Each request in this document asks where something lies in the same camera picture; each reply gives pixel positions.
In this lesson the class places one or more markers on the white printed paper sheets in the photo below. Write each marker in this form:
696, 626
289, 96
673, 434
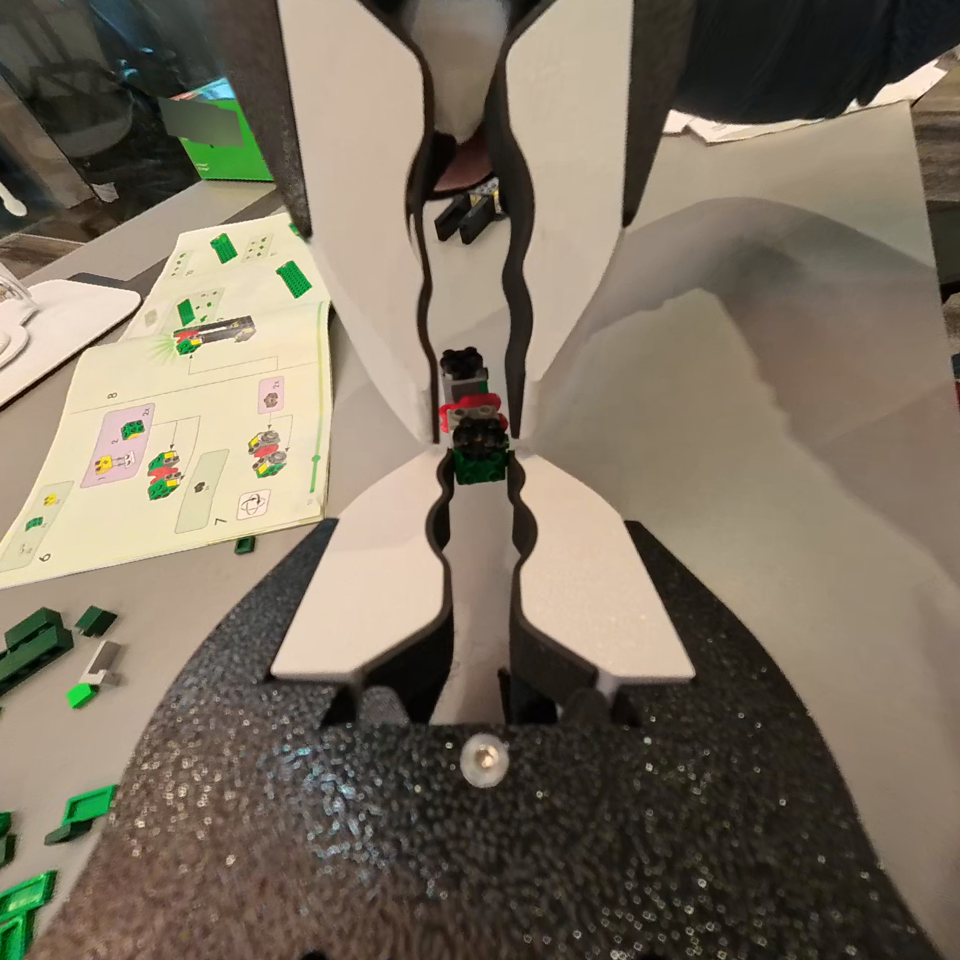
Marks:
712, 129

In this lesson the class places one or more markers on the white slim device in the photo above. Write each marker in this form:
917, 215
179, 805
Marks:
11, 201

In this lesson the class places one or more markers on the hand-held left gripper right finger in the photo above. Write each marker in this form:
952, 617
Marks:
592, 592

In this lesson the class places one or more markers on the person's right forearm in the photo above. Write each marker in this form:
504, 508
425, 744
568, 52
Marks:
787, 52

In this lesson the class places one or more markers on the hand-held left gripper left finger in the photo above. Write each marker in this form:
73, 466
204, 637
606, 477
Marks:
367, 592

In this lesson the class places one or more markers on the white desk lamp base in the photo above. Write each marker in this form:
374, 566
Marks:
75, 315

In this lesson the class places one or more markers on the grey desk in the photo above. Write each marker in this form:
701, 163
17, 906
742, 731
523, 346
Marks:
750, 450

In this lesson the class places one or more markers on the grey mesh office chair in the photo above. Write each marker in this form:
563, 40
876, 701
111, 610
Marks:
105, 120

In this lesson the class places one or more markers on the pale green instruction booklet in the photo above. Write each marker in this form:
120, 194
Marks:
75, 420

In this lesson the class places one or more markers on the green toy box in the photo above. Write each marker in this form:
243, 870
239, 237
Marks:
225, 163

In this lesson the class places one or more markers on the scattered green toy bricks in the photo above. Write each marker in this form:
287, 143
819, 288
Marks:
37, 645

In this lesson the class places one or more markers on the green and grey brick assembly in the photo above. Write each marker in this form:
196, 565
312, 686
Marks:
480, 469

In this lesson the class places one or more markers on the small black brick model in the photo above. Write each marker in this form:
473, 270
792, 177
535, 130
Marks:
469, 217

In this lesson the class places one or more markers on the small dark green tile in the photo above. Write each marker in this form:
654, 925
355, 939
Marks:
245, 545

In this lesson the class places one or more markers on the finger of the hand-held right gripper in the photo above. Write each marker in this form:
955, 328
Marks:
360, 150
570, 150

